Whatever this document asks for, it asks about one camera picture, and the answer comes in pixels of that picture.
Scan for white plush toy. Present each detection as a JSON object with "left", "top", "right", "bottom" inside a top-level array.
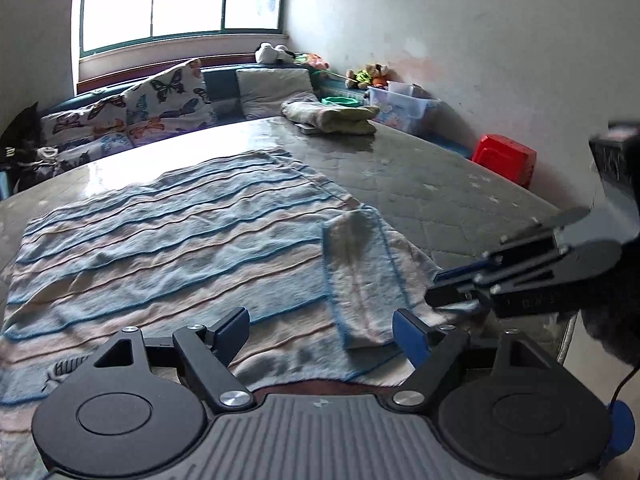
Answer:
[{"left": 255, "top": 42, "right": 296, "bottom": 65}]

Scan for large butterfly pillow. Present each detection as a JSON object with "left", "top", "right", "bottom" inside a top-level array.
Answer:
[{"left": 122, "top": 58, "right": 217, "bottom": 144}]

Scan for blue striped towel garment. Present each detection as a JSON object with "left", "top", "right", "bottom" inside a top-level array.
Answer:
[{"left": 1, "top": 150, "right": 438, "bottom": 479}]

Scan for black bag on sofa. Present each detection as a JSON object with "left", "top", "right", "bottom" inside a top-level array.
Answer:
[{"left": 1, "top": 102, "right": 42, "bottom": 166}]

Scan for green plastic bowl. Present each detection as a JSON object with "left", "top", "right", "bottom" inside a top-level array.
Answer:
[{"left": 321, "top": 96, "right": 361, "bottom": 108}]

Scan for red plastic box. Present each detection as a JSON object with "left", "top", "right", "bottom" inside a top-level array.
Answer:
[{"left": 472, "top": 134, "right": 537, "bottom": 188}]

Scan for long butterfly cushion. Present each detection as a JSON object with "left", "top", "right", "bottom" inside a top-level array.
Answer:
[{"left": 40, "top": 96, "right": 134, "bottom": 174}]

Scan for folded beige yellow clothes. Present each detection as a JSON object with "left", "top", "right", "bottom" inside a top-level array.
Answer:
[{"left": 281, "top": 101, "right": 380, "bottom": 136}]

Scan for clear plastic storage box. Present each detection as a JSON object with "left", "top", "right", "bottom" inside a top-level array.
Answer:
[{"left": 367, "top": 87, "right": 442, "bottom": 136}]

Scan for grey pillow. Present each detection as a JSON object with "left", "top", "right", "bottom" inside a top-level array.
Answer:
[{"left": 235, "top": 68, "right": 318, "bottom": 120}]

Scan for blue sofa bench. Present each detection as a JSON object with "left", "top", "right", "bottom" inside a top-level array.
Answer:
[{"left": 0, "top": 60, "right": 471, "bottom": 201}]

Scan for yellow green plush toys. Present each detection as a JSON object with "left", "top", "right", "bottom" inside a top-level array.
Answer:
[{"left": 345, "top": 64, "right": 390, "bottom": 90}]

